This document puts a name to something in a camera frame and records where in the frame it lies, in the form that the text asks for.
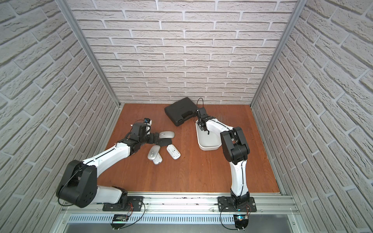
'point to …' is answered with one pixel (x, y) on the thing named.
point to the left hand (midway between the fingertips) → (153, 131)
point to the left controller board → (119, 221)
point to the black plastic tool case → (180, 110)
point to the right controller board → (241, 221)
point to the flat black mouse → (164, 141)
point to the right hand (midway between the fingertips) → (210, 121)
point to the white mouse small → (158, 159)
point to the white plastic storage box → (208, 142)
